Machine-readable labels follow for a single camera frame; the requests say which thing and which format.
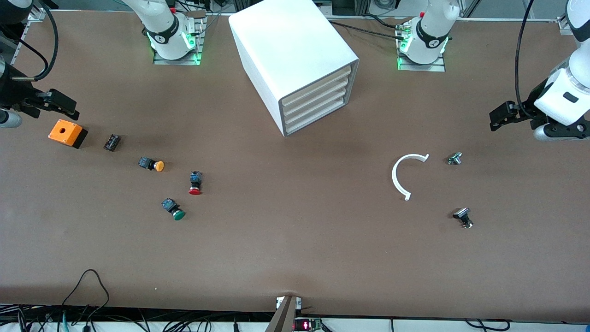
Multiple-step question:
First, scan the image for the green push button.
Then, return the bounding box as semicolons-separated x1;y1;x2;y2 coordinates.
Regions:
161;198;186;221

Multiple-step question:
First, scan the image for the black silver push button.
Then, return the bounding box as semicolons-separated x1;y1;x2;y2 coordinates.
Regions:
452;207;474;230

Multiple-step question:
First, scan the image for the yellow push button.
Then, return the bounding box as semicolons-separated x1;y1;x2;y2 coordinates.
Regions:
138;157;165;172

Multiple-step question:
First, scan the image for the red LED display module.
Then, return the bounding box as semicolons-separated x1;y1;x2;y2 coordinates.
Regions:
293;317;324;332

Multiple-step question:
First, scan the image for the orange button enclosure box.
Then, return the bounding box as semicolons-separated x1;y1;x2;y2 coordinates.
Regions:
48;119;89;149

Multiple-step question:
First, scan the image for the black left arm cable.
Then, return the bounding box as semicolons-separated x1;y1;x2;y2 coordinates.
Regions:
513;0;535;109

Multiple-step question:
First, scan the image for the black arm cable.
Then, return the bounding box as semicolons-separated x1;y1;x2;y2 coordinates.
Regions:
0;0;59;83
513;0;535;109

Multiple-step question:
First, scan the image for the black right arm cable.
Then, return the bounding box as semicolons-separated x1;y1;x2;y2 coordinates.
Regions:
0;0;59;83

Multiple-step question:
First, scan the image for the aluminium frame rail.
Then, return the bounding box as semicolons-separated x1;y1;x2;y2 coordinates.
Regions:
557;0;590;36
10;7;47;63

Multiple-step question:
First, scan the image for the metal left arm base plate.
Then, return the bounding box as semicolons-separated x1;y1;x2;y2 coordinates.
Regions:
397;25;447;72

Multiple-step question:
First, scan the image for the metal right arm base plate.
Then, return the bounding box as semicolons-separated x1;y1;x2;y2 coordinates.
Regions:
153;18;204;66

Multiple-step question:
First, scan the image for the white C-shaped ring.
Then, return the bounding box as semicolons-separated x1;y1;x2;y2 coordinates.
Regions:
391;153;430;202

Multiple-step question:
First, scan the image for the black table cable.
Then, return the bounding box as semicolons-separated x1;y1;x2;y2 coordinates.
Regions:
328;20;406;42

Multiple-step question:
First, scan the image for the thin black looped cable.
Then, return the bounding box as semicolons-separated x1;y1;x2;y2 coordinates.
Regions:
61;269;110;319

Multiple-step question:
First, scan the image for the brown camera post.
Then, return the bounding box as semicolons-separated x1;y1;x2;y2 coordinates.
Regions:
265;295;298;332

